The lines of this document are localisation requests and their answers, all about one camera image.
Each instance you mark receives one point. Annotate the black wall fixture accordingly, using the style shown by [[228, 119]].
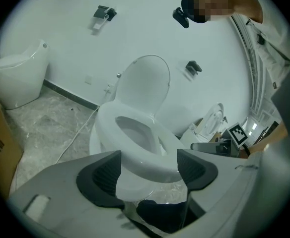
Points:
[[100, 10]]

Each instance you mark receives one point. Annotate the white wall plug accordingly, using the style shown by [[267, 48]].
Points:
[[108, 88]]

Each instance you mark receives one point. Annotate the person's white shirt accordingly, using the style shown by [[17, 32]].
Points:
[[271, 48]]

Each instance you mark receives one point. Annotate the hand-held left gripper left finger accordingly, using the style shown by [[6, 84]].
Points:
[[90, 185]]

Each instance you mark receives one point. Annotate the white wall socket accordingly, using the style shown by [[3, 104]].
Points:
[[88, 79]]

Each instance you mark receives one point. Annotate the black head-mounted camera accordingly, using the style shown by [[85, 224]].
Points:
[[181, 17]]

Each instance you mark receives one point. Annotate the white toilet bowl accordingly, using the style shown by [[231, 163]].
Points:
[[135, 190]]

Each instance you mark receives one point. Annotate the square-backed white toilet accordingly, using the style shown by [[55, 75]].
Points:
[[209, 120]]

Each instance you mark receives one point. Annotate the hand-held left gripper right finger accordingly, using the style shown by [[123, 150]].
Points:
[[202, 172]]

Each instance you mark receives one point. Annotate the white ceiling pipe run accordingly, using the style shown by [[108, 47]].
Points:
[[253, 66]]

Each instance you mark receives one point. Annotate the small black clip-on device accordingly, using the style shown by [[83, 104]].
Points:
[[260, 39]]

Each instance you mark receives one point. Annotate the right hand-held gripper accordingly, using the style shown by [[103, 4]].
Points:
[[237, 136]]

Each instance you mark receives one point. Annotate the metal water valve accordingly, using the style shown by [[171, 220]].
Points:
[[119, 74]]

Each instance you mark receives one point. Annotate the black wall shelf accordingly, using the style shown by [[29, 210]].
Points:
[[193, 67]]

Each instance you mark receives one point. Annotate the egg-shaped white toilet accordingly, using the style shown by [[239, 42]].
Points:
[[18, 78]]

